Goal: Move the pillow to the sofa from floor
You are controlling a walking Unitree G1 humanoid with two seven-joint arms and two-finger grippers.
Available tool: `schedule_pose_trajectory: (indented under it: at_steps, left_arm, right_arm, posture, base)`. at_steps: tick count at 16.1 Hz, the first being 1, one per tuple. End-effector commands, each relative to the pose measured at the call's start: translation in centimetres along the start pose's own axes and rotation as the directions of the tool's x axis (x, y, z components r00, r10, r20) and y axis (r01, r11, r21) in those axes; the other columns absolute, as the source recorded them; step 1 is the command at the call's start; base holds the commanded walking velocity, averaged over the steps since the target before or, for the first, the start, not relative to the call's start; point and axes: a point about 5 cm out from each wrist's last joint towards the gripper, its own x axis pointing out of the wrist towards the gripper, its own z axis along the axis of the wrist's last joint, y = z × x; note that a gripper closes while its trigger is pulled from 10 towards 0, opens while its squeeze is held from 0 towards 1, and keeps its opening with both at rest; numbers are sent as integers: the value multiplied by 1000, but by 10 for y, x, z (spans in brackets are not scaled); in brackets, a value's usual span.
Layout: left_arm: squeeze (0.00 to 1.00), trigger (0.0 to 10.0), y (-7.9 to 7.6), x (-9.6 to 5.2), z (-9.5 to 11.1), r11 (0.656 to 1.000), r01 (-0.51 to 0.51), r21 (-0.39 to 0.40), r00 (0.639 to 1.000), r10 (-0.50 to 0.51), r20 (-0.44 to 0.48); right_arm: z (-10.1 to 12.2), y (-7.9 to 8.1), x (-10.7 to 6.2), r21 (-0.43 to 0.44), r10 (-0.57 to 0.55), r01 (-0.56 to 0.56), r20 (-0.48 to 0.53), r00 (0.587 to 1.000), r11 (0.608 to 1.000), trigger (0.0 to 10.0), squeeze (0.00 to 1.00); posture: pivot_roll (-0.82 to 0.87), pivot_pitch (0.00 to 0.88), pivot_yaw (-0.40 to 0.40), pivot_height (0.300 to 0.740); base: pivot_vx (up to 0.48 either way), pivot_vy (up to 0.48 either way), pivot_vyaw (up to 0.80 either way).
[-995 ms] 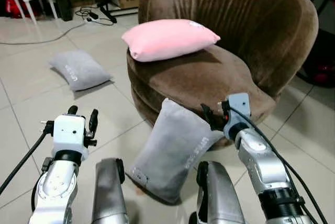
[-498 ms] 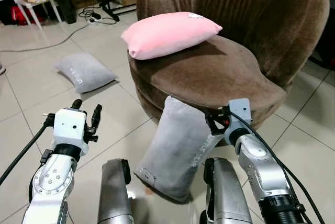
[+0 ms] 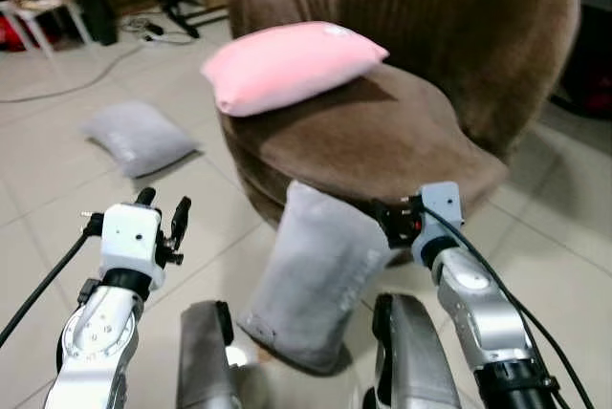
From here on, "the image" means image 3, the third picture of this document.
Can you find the large grey pillow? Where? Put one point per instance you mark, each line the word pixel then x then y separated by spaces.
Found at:
pixel 316 280

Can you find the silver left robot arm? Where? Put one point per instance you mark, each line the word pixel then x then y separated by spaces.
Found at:
pixel 96 337

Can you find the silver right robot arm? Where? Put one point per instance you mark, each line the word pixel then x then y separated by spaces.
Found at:
pixel 478 313

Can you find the small grey pillow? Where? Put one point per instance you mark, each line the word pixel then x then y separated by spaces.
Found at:
pixel 139 137

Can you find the pink pillow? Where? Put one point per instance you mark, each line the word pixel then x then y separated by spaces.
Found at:
pixel 287 65

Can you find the brown plush armchair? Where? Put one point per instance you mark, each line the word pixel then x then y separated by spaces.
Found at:
pixel 411 132

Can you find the grey left robot leg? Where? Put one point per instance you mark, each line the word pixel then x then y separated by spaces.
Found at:
pixel 206 356

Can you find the grey robot leg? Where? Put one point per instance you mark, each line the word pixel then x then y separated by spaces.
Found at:
pixel 416 356
pixel 206 356

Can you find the grey right robot leg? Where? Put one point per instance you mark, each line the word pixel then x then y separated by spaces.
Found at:
pixel 416 356

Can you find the red and black machine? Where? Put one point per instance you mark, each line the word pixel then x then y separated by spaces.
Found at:
pixel 595 84

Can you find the white power strip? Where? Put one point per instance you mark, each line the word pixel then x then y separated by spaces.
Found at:
pixel 164 36

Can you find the black stand leg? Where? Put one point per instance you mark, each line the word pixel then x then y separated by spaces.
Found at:
pixel 186 19

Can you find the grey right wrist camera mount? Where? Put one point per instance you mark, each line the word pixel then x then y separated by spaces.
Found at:
pixel 442 213

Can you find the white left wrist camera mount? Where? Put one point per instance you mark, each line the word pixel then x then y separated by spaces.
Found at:
pixel 129 237

